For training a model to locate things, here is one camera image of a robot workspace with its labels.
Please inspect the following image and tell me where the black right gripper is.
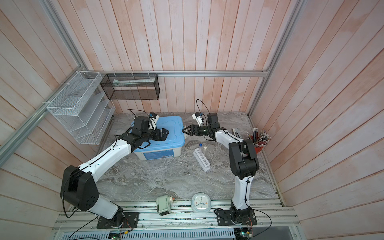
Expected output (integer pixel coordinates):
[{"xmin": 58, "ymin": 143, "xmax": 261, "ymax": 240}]
[{"xmin": 183, "ymin": 125, "xmax": 212, "ymax": 137}]

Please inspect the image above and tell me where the blue plastic bin lid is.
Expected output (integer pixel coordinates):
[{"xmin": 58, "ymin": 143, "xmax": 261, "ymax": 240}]
[{"xmin": 130, "ymin": 115, "xmax": 186, "ymax": 153}]

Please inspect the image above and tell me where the white plastic storage bin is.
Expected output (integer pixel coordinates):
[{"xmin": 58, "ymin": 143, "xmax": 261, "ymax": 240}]
[{"xmin": 134, "ymin": 133, "xmax": 186, "ymax": 161}]

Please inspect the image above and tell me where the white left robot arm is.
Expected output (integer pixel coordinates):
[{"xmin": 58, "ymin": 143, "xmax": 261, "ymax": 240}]
[{"xmin": 60, "ymin": 113, "xmax": 169, "ymax": 228}]

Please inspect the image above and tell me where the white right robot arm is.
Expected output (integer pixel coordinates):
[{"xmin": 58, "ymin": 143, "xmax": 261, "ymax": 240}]
[{"xmin": 182, "ymin": 112, "xmax": 260, "ymax": 226}]

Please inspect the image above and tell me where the white test tube rack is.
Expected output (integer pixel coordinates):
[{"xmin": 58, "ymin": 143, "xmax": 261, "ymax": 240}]
[{"xmin": 193, "ymin": 148, "xmax": 211, "ymax": 172}]

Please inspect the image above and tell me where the red pencil cup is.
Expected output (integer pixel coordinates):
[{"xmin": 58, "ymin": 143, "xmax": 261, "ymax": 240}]
[{"xmin": 248, "ymin": 128, "xmax": 271, "ymax": 154}]

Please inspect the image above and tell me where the white green timer device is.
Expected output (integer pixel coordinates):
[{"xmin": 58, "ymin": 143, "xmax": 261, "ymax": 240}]
[{"xmin": 156, "ymin": 195, "xmax": 177, "ymax": 216}]

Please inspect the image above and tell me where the white analog alarm clock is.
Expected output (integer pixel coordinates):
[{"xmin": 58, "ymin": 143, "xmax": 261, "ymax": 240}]
[{"xmin": 191, "ymin": 193, "xmax": 211, "ymax": 214}]

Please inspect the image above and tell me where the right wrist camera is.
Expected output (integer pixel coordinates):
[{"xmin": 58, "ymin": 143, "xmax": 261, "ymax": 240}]
[{"xmin": 192, "ymin": 112, "xmax": 203, "ymax": 121}]

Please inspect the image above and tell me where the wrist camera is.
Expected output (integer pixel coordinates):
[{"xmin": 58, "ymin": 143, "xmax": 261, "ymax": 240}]
[
  {"xmin": 192, "ymin": 112, "xmax": 203, "ymax": 121},
  {"xmin": 149, "ymin": 113, "xmax": 159, "ymax": 121}
]

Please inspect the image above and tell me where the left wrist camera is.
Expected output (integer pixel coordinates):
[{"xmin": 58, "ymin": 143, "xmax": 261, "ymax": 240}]
[{"xmin": 149, "ymin": 113, "xmax": 159, "ymax": 121}]

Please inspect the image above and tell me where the black mesh wall basket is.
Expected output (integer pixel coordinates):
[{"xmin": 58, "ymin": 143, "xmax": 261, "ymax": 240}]
[{"xmin": 101, "ymin": 73, "xmax": 161, "ymax": 101}]

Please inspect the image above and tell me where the white mesh wall shelf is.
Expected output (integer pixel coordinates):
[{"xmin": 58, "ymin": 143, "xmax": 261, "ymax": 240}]
[{"xmin": 47, "ymin": 72, "xmax": 115, "ymax": 145}]

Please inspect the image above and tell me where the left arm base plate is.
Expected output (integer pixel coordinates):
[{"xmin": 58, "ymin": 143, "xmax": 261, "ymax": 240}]
[{"xmin": 97, "ymin": 212, "xmax": 140, "ymax": 229}]

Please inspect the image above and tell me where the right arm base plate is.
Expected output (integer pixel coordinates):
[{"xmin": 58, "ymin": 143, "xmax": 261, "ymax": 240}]
[{"xmin": 214, "ymin": 208, "xmax": 258, "ymax": 226}]

